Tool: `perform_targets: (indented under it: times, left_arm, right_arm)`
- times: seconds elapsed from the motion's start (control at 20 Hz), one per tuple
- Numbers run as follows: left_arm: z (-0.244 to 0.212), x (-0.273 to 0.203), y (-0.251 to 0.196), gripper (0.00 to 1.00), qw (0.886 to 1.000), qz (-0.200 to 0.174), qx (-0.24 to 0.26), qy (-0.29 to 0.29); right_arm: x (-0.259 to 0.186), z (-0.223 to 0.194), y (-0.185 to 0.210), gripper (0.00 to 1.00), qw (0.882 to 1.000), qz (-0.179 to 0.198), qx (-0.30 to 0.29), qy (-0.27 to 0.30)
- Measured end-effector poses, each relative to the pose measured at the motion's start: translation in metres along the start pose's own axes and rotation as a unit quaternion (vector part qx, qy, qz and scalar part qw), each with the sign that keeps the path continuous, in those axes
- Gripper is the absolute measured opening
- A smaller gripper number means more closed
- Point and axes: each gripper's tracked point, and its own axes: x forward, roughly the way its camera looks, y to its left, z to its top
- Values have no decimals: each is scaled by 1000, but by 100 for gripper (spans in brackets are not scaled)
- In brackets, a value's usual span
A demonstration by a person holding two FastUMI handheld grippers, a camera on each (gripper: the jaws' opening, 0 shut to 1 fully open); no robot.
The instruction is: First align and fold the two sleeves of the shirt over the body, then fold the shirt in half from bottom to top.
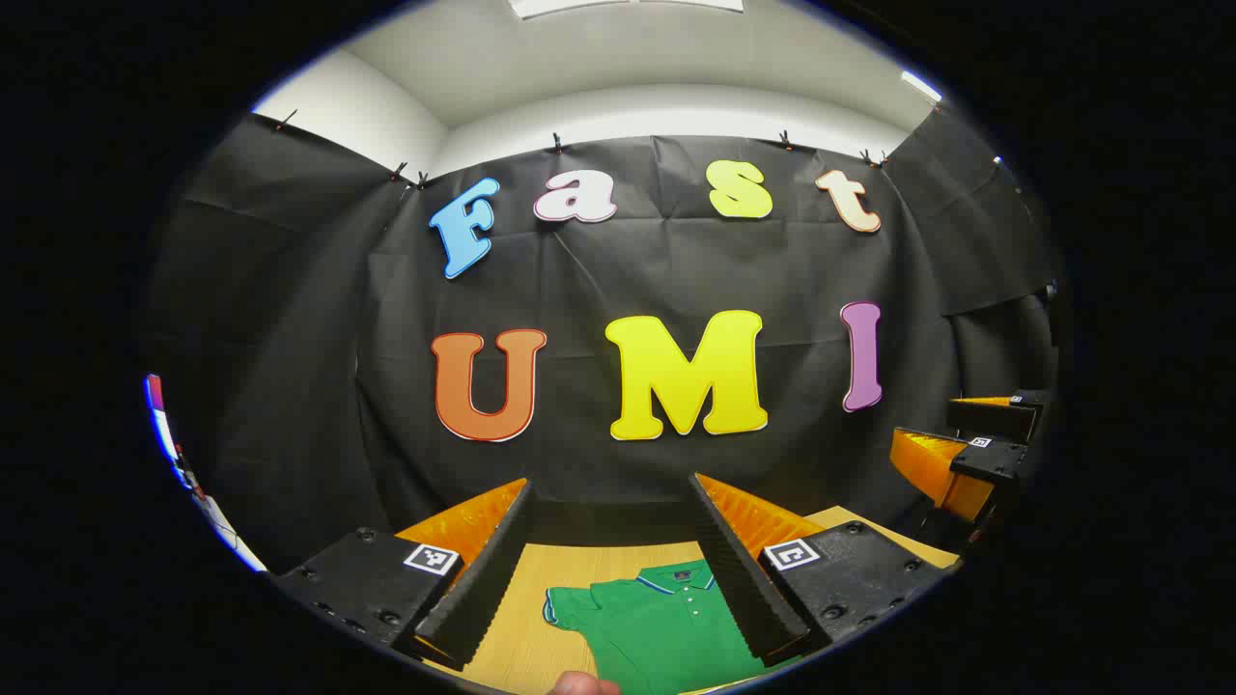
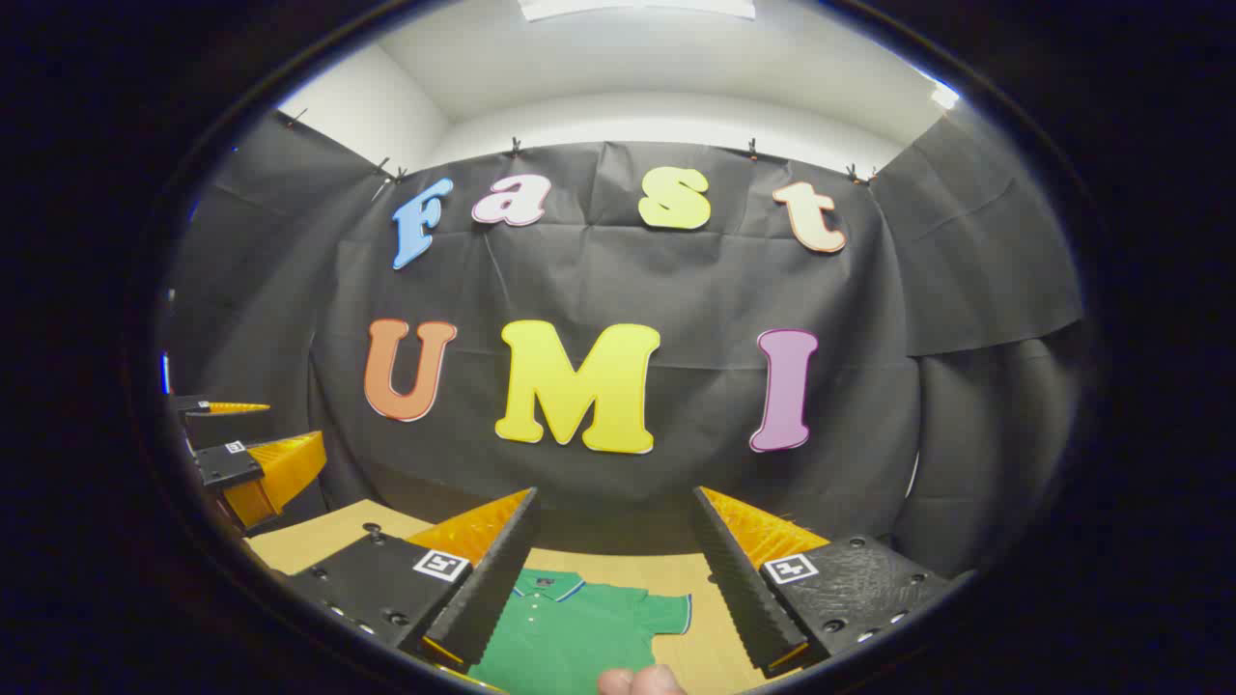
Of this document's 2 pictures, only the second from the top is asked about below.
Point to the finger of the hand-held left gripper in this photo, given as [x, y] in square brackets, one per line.
[193, 405]
[227, 463]

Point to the green T-shirt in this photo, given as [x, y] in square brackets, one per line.
[579, 637]

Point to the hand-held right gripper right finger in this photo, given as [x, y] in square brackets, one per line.
[739, 589]

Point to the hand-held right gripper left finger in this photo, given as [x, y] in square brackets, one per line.
[488, 589]

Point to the ceiling light panel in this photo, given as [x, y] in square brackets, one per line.
[637, 8]

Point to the black backdrop cloth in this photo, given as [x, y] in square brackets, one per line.
[676, 280]

